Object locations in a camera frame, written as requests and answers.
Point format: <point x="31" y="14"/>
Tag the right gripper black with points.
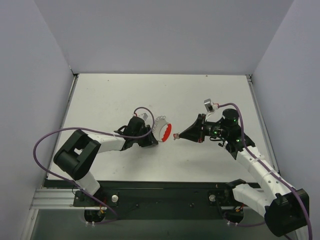
<point x="202" y="127"/>

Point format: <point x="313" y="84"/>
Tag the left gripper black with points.
<point x="149" y="136"/>

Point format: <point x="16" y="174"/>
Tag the small key red cap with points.
<point x="176" y="136"/>

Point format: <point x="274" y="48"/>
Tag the metal key holder red handle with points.
<point x="161" y="129"/>

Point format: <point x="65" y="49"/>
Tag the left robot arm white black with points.
<point x="78" y="153"/>

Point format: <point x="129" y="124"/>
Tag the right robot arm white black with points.
<point x="284" y="208"/>

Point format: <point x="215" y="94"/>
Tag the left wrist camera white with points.
<point x="143" y="116"/>

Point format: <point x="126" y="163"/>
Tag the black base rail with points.
<point x="143" y="200"/>

